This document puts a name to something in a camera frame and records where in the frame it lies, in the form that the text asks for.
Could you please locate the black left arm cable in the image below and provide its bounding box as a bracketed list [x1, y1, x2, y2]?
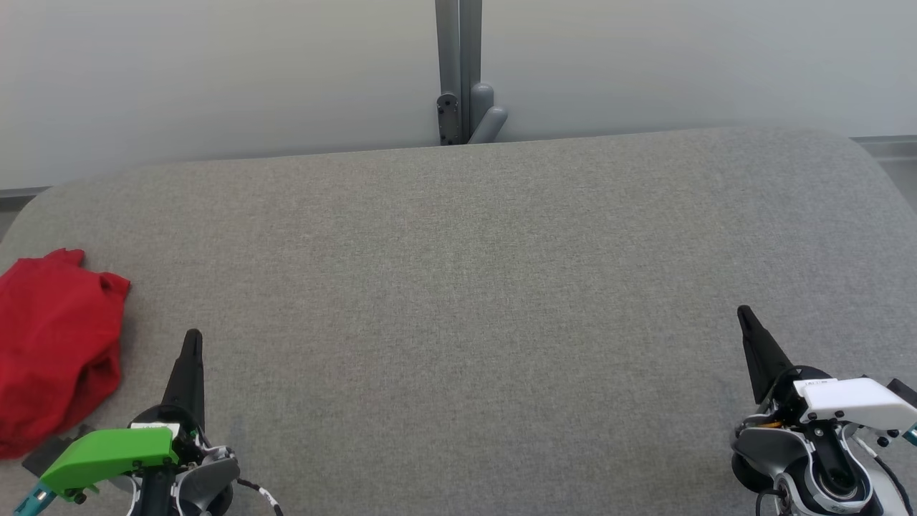
[236, 478, 284, 516]

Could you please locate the dark post bracket plate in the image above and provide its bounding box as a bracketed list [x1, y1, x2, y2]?
[436, 92, 461, 146]

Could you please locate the red shirt with white sleeves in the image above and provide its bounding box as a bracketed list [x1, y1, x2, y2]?
[0, 248, 132, 460]

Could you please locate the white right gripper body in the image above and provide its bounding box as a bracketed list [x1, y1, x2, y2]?
[765, 365, 917, 431]

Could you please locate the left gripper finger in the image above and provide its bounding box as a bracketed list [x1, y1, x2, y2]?
[162, 329, 206, 431]

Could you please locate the teal left camera connector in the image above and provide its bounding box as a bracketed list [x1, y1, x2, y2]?
[13, 482, 57, 516]

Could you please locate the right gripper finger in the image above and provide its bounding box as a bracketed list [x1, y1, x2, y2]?
[736, 305, 796, 406]

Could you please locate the grey fabric sofa seat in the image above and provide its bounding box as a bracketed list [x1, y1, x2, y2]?
[0, 128, 917, 516]

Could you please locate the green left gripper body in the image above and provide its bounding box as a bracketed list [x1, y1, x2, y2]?
[39, 405, 210, 502]

